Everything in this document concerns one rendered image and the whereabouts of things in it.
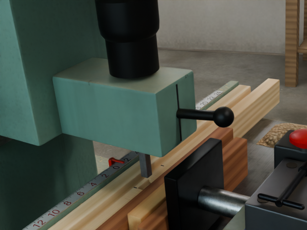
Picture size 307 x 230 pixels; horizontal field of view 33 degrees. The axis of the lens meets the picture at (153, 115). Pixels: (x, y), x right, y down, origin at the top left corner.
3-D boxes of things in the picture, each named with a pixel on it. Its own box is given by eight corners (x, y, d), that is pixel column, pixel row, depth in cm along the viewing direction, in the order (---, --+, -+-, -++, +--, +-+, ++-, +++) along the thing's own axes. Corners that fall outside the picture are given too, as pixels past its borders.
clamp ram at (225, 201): (238, 278, 47) (235, 196, 44) (170, 253, 52) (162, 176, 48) (276, 226, 54) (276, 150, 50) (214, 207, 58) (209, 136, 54)
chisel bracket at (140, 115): (163, 173, 50) (156, 93, 47) (61, 145, 58) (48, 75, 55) (201, 141, 56) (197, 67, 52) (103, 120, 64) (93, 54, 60)
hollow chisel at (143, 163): (147, 178, 57) (143, 138, 55) (141, 176, 57) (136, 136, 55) (152, 174, 57) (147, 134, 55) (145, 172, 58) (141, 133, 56)
